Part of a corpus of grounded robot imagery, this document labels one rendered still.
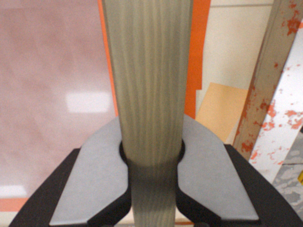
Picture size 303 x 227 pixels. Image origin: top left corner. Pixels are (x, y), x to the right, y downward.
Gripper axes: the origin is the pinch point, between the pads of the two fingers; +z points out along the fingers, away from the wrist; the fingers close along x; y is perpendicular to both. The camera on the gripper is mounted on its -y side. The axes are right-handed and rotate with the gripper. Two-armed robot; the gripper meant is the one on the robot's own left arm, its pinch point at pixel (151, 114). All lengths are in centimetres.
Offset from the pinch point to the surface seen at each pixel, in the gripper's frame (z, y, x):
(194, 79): 5.1, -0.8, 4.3
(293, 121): 1.6, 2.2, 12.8
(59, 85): 5.1, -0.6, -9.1
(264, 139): 1.6, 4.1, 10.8
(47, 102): 5.0, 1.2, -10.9
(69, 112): 5.0, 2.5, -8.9
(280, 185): 100, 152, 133
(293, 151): 100, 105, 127
